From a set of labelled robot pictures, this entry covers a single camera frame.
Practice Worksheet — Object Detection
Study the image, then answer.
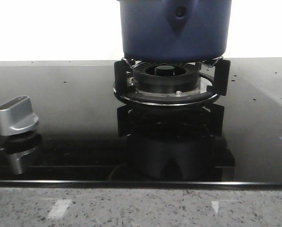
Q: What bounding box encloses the blue cooking pot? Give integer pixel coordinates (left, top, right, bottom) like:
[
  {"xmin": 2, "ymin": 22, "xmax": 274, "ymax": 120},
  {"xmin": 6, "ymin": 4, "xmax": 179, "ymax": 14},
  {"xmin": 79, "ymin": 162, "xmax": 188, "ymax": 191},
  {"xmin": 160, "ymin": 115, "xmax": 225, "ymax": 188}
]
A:
[{"xmin": 119, "ymin": 0, "xmax": 232, "ymax": 63}]

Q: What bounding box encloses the black pot support grate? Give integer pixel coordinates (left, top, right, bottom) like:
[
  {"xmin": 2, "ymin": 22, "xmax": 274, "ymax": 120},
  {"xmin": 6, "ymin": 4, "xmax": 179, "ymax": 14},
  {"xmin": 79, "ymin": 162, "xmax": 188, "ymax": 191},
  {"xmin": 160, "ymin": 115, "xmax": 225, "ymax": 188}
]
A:
[{"xmin": 114, "ymin": 60, "xmax": 230, "ymax": 108}]

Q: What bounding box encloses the black gas burner head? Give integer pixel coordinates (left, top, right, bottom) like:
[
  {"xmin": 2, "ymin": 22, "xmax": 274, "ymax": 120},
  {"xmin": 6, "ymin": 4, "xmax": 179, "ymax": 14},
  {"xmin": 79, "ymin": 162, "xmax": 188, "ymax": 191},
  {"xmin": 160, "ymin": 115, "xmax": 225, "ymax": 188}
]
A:
[{"xmin": 133, "ymin": 62, "xmax": 200, "ymax": 94}]

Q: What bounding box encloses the black glass stove top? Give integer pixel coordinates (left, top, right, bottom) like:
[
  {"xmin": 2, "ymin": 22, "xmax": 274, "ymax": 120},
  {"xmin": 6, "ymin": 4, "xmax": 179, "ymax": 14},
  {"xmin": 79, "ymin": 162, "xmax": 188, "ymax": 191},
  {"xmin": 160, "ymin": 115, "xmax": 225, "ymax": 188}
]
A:
[{"xmin": 0, "ymin": 61, "xmax": 282, "ymax": 189}]

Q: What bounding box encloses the silver stove control knob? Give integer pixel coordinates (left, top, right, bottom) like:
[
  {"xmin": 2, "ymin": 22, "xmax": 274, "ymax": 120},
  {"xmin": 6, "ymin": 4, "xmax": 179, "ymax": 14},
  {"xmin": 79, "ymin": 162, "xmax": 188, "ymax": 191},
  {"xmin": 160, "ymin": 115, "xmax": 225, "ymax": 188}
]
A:
[{"xmin": 0, "ymin": 96, "xmax": 39, "ymax": 136}]

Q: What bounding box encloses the silver wire pot reducer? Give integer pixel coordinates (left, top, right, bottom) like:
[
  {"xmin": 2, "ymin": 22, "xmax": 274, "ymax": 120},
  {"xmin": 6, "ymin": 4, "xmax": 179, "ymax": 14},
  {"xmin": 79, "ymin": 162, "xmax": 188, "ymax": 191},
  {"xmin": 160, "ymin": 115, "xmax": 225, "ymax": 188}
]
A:
[{"xmin": 121, "ymin": 56, "xmax": 224, "ymax": 69}]

